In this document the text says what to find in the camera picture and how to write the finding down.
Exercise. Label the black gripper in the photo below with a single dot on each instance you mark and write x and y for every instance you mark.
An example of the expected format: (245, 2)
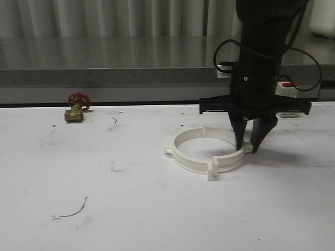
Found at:
(253, 96)

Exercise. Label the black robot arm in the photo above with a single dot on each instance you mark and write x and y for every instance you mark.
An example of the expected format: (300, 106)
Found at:
(265, 25)

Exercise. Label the grey stone counter shelf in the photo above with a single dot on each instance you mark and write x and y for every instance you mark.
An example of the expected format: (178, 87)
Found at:
(109, 62)

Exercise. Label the brass valve red handwheel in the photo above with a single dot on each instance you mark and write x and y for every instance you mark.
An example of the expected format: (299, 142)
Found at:
(79, 103)

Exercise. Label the white container on counter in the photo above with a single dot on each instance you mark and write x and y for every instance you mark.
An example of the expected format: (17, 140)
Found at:
(322, 18)

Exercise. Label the white half pipe clamp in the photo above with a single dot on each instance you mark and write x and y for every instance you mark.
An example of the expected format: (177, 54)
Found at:
(189, 163)
(228, 162)

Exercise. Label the white circuit breaker red switch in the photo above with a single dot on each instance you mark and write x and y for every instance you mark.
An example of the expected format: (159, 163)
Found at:
(286, 89)

